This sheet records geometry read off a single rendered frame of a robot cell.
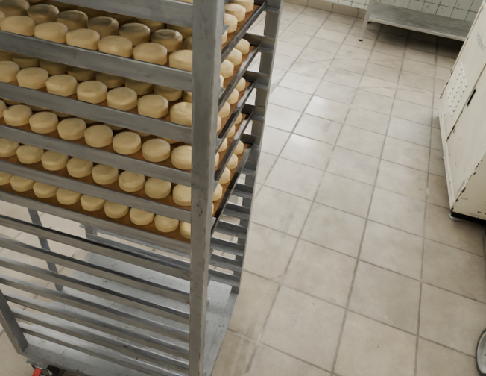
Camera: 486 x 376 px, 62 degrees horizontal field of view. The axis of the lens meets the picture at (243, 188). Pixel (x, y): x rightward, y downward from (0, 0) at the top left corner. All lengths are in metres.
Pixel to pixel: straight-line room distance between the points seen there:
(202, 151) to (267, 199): 1.64
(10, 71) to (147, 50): 0.28
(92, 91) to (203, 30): 0.28
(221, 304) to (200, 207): 0.96
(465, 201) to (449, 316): 0.64
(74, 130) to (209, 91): 0.34
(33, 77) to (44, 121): 0.09
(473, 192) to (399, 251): 0.49
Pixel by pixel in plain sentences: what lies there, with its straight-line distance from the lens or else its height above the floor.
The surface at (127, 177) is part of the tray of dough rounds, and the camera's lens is 0.83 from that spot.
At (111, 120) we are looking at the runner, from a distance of 0.69.
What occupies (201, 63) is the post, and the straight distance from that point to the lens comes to 0.54.
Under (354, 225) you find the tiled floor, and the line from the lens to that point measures 2.23.
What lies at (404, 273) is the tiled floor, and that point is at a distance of 2.11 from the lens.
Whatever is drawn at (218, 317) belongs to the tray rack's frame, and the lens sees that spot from 1.58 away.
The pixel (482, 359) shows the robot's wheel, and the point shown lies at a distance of 1.98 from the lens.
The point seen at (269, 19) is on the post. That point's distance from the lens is 0.98.
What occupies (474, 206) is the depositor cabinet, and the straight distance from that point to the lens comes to 2.42.
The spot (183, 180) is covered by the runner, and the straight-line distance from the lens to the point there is 0.70.
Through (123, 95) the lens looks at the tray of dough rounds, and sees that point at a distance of 0.73.
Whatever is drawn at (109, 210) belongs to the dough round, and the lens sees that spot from 0.90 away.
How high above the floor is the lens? 1.50
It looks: 41 degrees down
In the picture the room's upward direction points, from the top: 7 degrees clockwise
